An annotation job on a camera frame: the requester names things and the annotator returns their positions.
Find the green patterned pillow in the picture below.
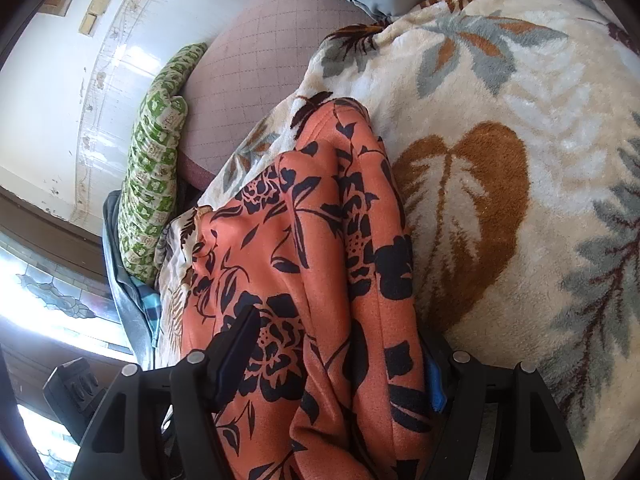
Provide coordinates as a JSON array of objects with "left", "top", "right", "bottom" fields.
[{"left": 120, "top": 42, "right": 208, "bottom": 283}]

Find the wooden window frame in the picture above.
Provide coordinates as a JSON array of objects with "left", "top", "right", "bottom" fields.
[{"left": 0, "top": 185, "right": 121, "bottom": 281}]

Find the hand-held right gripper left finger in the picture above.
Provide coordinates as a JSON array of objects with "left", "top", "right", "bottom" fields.
[{"left": 67, "top": 305, "right": 262, "bottom": 480}]

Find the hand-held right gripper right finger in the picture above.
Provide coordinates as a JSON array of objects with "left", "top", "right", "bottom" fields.
[{"left": 422, "top": 332, "right": 586, "bottom": 480}]

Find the stained glass window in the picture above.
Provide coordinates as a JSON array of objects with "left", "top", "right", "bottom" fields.
[{"left": 0, "top": 245, "right": 131, "bottom": 356}]

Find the teal striped knit sweater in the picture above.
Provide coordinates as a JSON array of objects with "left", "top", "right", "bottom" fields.
[{"left": 135, "top": 280, "right": 163, "bottom": 346}]

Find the orange floral garment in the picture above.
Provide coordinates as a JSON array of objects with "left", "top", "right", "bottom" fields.
[{"left": 170, "top": 97, "right": 436, "bottom": 480}]

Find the mauve quilted mattress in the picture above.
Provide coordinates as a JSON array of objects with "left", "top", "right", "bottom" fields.
[{"left": 177, "top": 0, "right": 381, "bottom": 191}]

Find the floral plush blanket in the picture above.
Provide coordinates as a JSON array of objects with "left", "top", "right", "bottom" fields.
[{"left": 155, "top": 0, "right": 640, "bottom": 461}]

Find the grey-blue knit sweater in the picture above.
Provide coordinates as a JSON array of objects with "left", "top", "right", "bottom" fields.
[{"left": 102, "top": 192, "right": 156, "bottom": 366}]

